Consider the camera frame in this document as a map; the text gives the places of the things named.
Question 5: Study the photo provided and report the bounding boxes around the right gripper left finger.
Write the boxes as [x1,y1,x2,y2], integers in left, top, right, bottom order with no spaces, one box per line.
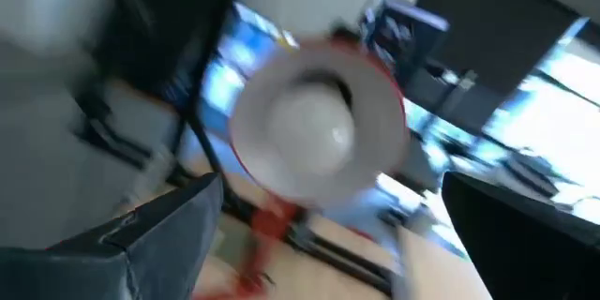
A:
[0,172,224,300]

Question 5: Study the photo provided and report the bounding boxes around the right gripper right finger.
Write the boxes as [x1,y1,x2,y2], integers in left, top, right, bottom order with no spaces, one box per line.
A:
[442,172,600,300]

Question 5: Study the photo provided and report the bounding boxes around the red desk lamp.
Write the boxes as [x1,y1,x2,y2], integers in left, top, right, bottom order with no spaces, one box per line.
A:
[191,32,413,300]

